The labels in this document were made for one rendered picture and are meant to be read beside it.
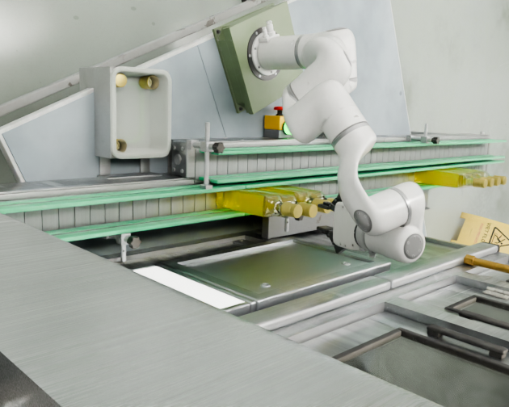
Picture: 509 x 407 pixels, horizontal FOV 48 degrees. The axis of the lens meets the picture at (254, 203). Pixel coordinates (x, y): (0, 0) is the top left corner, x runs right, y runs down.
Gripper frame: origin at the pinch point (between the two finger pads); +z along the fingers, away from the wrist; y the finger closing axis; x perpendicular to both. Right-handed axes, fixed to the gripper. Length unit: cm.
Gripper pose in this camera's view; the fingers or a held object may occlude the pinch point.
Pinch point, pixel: (326, 217)
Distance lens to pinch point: 134.5
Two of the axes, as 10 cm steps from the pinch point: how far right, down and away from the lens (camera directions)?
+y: 0.4, -9.8, -1.7
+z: -4.8, -1.7, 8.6
